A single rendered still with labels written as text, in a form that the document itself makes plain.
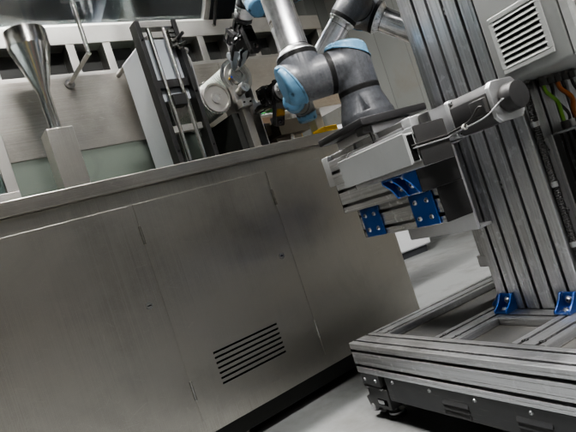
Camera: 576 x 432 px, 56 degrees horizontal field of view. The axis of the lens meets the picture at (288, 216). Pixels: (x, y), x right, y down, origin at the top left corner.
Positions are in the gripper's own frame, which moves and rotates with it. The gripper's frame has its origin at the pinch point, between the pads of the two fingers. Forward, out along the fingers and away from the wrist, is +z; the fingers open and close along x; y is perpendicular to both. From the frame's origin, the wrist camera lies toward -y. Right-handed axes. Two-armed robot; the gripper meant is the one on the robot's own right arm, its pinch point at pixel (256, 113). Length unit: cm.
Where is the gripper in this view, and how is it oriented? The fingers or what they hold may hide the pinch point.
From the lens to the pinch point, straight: 231.5
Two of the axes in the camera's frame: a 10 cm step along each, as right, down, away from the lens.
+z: -5.6, 1.9, 8.1
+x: -7.7, 2.5, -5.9
